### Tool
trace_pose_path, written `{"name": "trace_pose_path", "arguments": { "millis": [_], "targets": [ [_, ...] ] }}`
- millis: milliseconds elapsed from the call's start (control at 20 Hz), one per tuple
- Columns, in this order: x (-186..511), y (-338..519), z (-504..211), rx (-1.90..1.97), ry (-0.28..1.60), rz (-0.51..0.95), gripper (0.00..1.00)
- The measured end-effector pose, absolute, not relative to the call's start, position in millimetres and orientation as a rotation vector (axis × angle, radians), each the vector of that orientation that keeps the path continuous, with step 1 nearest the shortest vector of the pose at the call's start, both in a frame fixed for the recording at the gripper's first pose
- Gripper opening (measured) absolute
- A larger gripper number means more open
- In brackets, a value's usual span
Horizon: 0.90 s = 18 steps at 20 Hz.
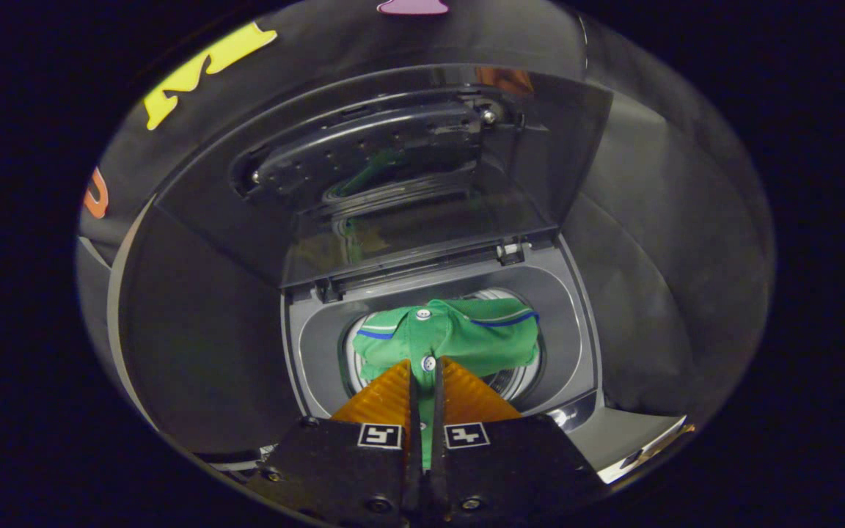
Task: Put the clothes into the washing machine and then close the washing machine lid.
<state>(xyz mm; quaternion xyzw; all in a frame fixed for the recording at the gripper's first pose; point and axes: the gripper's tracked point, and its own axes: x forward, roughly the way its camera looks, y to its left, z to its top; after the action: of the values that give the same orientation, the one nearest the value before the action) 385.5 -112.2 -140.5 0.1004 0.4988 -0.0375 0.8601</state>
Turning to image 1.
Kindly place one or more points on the orange object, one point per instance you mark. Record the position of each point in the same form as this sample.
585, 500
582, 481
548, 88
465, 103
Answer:
685, 427

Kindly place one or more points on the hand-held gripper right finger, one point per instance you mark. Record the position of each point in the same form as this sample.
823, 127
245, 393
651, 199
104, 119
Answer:
438, 411

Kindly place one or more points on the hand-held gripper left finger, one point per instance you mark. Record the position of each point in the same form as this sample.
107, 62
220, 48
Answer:
414, 411

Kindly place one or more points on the washing machine lid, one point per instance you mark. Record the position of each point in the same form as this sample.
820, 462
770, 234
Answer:
393, 147

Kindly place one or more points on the green polo shirt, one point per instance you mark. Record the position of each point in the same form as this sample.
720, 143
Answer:
466, 334

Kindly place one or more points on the dark grey washing machine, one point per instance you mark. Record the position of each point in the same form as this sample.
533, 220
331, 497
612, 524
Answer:
320, 345

